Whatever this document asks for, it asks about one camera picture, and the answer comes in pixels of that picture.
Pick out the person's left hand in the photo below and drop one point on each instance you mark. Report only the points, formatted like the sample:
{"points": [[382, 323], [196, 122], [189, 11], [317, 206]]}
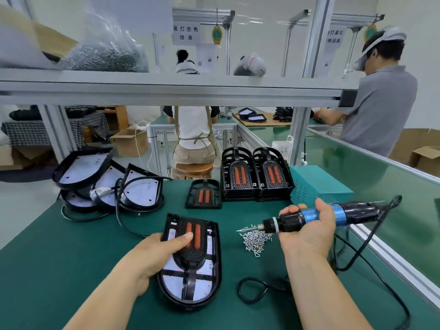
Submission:
{"points": [[147, 256]]}

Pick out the person's right hand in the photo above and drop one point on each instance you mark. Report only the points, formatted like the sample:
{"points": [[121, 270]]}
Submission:
{"points": [[309, 242]]}

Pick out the person's left thumb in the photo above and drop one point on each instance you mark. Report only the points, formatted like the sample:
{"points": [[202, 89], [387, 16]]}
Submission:
{"points": [[180, 241]]}

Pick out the person's right thumb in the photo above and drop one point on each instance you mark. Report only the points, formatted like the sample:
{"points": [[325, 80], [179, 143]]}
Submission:
{"points": [[326, 216]]}

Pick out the blue black electric screwdriver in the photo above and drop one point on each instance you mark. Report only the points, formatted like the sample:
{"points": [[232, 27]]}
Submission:
{"points": [[357, 211]]}

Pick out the black tail light assembly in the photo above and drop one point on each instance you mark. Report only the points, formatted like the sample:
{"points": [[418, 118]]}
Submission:
{"points": [[199, 268]]}

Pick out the person's right forearm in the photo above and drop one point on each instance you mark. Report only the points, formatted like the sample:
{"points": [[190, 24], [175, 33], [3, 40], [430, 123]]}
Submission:
{"points": [[319, 292]]}

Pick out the person's left forearm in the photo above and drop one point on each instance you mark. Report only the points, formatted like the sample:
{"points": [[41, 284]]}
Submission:
{"points": [[110, 302]]}

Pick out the teal metal power supply box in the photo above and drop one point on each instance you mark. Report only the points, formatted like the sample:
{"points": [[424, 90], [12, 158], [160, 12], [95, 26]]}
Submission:
{"points": [[316, 185]]}

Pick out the black grille with orange reflectors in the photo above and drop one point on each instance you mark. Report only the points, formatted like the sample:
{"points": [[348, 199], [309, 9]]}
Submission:
{"points": [[203, 195]]}

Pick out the green conveyor line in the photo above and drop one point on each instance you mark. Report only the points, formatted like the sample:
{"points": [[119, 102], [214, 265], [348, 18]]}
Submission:
{"points": [[378, 188]]}

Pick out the black tail light housing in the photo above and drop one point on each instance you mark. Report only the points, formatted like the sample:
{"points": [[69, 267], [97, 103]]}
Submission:
{"points": [[80, 168], [142, 190], [252, 116], [110, 188], [77, 202]]}

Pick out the stack of black grille parts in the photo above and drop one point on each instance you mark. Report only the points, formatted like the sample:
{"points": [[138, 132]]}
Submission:
{"points": [[275, 176], [239, 178]]}

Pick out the round wooden stool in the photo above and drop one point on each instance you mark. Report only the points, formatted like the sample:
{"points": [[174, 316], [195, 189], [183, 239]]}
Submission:
{"points": [[194, 169]]}

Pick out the pile of small silver screws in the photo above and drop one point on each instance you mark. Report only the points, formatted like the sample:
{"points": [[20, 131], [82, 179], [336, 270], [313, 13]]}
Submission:
{"points": [[256, 240]]}

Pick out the white power strip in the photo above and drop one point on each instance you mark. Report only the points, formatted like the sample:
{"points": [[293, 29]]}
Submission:
{"points": [[282, 147]]}

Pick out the open cardboard box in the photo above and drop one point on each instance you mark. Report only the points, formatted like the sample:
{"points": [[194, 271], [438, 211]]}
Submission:
{"points": [[130, 142]]}

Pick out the pile of black lamp parts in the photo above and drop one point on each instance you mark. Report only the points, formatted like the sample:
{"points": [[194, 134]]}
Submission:
{"points": [[283, 114]]}

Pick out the large cardboard boxes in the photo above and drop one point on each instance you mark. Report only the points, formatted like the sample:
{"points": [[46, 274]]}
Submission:
{"points": [[419, 151]]}

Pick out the checked cloth covered table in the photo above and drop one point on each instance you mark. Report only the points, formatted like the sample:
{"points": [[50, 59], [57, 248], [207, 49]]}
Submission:
{"points": [[44, 128]]}

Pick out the white hanging sign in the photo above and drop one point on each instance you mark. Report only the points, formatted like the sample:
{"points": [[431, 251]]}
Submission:
{"points": [[334, 37], [186, 33]]}

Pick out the yellow spring balancer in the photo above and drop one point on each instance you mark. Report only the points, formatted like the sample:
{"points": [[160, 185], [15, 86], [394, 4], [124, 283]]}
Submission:
{"points": [[370, 31], [217, 34]]}

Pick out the clear bag of screws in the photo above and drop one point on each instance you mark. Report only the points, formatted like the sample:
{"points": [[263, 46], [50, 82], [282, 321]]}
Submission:
{"points": [[106, 53]]}

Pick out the brown cardboard box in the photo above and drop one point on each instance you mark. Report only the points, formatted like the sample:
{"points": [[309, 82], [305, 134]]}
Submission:
{"points": [[34, 44]]}

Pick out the aluminium workbench shelf frame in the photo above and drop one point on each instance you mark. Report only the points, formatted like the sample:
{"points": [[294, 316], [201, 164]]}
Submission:
{"points": [[172, 87]]}

